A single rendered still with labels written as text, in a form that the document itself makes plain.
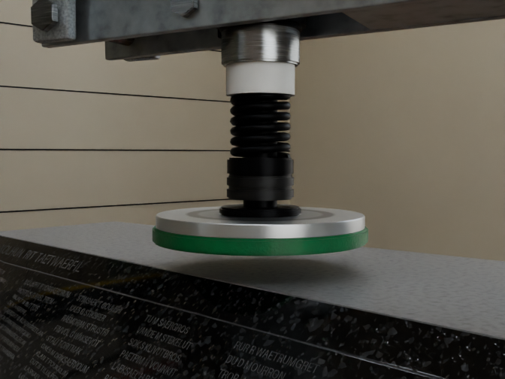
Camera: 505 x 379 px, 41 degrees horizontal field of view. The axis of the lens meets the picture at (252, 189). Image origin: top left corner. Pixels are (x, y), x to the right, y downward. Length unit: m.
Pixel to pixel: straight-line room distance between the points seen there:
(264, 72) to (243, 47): 0.03
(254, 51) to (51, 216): 5.32
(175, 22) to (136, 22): 0.05
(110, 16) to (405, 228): 5.97
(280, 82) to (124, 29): 0.17
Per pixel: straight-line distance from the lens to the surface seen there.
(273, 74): 0.66
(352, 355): 0.51
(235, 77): 0.67
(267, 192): 0.66
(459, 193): 6.25
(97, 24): 0.74
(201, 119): 6.75
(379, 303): 0.55
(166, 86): 6.53
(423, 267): 0.74
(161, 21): 0.69
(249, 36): 0.66
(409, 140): 6.53
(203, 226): 0.60
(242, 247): 0.59
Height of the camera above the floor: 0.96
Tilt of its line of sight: 3 degrees down
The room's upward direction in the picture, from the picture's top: straight up
